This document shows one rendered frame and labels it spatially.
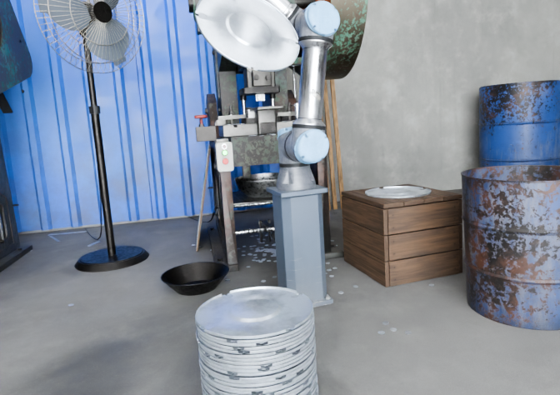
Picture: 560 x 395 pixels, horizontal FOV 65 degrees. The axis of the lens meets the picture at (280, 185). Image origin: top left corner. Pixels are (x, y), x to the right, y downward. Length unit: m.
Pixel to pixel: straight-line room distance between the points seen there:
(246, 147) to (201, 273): 0.64
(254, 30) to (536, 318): 1.23
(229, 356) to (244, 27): 0.81
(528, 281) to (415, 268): 0.52
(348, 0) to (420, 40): 1.98
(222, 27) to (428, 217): 1.18
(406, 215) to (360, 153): 2.00
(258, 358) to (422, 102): 3.32
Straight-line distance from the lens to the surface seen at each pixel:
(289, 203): 1.61
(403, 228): 1.88
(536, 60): 4.76
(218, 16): 1.23
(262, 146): 2.18
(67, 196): 3.64
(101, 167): 2.55
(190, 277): 2.13
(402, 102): 3.98
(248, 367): 1.04
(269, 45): 1.22
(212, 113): 2.64
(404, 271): 1.94
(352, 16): 2.22
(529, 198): 1.53
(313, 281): 1.71
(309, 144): 1.48
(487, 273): 1.64
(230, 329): 1.06
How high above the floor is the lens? 0.70
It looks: 8 degrees down
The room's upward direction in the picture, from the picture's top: 4 degrees counter-clockwise
